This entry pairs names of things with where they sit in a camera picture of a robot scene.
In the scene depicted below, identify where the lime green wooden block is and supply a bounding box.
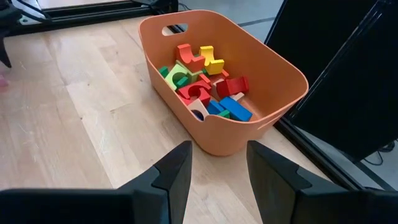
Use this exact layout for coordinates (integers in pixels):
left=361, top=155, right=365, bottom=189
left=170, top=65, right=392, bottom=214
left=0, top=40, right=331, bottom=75
left=176, top=60, right=203, bottom=84

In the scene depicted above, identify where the tan wooden arch block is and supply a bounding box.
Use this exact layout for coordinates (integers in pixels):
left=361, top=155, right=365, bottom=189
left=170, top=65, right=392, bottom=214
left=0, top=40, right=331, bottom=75
left=187, top=98, right=210, bottom=122

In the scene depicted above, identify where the small blue wooden block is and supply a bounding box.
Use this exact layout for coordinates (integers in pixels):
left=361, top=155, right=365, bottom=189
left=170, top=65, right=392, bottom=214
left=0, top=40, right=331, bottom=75
left=206, top=100, right=225, bottom=115

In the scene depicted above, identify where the orange-red wooden arch block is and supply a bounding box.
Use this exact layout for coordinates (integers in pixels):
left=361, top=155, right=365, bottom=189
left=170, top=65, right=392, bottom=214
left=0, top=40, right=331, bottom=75
left=175, top=43, right=206, bottom=73

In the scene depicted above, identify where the orange plastic bin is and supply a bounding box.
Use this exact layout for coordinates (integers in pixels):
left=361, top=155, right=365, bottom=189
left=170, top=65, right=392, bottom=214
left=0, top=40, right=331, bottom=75
left=138, top=9, right=309, bottom=157

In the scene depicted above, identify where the lime green arch block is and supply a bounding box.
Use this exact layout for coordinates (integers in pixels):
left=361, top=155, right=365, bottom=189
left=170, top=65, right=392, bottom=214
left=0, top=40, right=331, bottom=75
left=164, top=63, right=190, bottom=91

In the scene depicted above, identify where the small tan wooden block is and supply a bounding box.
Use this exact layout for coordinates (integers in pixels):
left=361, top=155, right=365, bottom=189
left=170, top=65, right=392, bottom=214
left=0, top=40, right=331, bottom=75
left=229, top=91, right=246, bottom=102

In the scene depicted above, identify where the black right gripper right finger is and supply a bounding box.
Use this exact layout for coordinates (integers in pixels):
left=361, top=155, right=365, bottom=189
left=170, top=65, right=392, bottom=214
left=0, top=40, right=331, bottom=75
left=247, top=140, right=398, bottom=224

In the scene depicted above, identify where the red wooden arch block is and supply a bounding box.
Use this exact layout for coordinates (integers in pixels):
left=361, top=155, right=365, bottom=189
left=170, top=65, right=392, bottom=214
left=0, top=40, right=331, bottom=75
left=177, top=80, right=213, bottom=107

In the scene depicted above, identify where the yellow wooden arch block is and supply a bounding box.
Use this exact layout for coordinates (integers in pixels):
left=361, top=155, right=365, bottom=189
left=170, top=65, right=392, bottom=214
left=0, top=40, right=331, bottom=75
left=198, top=45, right=225, bottom=76

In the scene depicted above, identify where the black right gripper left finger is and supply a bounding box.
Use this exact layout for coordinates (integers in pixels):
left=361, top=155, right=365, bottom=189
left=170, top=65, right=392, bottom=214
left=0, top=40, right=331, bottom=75
left=0, top=140, right=193, bottom=224

